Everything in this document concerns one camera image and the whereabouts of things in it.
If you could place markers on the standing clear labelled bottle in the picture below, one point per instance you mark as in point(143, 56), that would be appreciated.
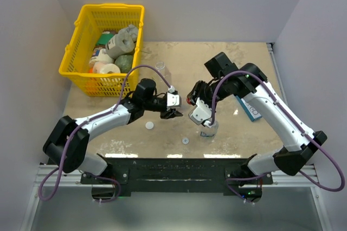
point(208, 130)

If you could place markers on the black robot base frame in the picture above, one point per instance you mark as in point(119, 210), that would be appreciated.
point(125, 176)

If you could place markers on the grey paper roll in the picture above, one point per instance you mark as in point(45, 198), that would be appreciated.
point(123, 42)

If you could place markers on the white tape roll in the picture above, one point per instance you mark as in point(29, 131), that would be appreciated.
point(105, 68)

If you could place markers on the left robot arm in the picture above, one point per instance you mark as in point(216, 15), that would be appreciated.
point(67, 144)

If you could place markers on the clear bottle lying near basket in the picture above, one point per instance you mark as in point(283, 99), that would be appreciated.
point(163, 69)

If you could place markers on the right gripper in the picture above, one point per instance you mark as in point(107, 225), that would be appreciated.
point(198, 91)

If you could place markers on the green round fruit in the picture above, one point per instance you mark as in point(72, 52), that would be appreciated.
point(124, 63)

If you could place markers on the clear white bottle cap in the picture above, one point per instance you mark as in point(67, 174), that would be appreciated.
point(185, 141)

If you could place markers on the green box in basket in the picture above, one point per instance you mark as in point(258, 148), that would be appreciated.
point(104, 38)

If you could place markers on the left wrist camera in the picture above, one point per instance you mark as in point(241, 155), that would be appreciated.
point(173, 100)

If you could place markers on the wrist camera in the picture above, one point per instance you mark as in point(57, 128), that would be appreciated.
point(173, 100)
point(201, 114)

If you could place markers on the cream labelled container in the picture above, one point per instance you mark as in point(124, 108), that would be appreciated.
point(100, 55)

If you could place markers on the yellow plastic basket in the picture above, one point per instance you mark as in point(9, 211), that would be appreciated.
point(92, 20)

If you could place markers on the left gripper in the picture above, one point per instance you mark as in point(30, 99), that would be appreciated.
point(171, 113)

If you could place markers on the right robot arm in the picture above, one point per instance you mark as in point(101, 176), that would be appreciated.
point(249, 83)

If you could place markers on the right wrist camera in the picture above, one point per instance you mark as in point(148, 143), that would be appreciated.
point(201, 114)

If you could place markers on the blue white toothpaste box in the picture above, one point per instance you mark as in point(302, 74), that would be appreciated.
point(250, 111)

